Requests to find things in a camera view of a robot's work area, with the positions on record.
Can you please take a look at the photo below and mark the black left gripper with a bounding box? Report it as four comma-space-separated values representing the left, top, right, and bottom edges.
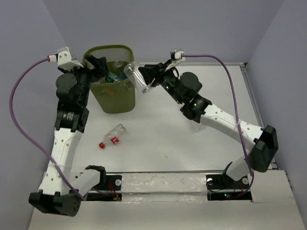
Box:
59, 54, 109, 105

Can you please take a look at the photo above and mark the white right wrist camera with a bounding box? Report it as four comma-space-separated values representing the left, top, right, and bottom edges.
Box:
166, 48, 186, 70

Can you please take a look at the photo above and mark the white label square bottle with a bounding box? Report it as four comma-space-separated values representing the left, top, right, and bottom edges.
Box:
192, 123, 206, 132

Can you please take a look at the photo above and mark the blue label water bottle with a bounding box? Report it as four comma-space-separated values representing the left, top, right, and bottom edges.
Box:
114, 61, 128, 81

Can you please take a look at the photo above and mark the clear bottle metal rim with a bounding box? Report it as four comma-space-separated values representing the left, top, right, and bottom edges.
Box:
124, 61, 153, 94

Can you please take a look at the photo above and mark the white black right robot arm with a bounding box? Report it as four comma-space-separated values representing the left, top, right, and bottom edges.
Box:
137, 63, 279, 188

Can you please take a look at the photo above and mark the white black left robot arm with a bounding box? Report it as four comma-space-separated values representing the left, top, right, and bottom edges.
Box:
29, 51, 106, 217

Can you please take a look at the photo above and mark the red cap crushed bottle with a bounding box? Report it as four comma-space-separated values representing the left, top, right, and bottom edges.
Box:
98, 124, 127, 149

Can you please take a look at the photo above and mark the olive green mesh bin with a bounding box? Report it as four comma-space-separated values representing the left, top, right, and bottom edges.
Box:
83, 45, 135, 114

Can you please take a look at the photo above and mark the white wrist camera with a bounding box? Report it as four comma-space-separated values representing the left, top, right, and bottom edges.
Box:
47, 47, 84, 70
166, 48, 186, 70

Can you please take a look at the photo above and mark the orange juice bottle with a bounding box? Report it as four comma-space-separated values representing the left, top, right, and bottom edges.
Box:
100, 88, 120, 96

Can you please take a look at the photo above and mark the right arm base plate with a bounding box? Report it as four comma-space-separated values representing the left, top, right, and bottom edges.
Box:
206, 174, 252, 201

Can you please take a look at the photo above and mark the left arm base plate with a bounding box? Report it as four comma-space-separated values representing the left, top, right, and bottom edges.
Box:
86, 174, 122, 202

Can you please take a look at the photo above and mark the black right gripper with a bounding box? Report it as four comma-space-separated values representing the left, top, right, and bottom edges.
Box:
138, 59, 184, 105

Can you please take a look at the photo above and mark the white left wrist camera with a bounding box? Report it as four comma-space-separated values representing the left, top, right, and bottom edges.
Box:
47, 47, 84, 70

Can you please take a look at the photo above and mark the green label plastic bottle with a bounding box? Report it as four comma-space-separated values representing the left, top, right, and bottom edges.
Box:
93, 73, 120, 84

